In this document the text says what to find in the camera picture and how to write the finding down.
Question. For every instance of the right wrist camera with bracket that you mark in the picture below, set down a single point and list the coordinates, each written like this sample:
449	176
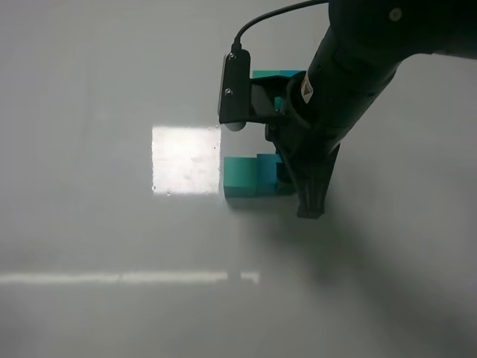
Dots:
244	99

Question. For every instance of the blue template block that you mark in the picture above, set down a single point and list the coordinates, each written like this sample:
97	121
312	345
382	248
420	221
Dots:
279	100

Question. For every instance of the green template block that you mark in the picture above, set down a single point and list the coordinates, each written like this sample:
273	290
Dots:
265	73

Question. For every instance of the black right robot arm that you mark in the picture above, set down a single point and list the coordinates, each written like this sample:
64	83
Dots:
358	57

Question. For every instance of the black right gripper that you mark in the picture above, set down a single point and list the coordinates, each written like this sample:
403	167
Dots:
319	112

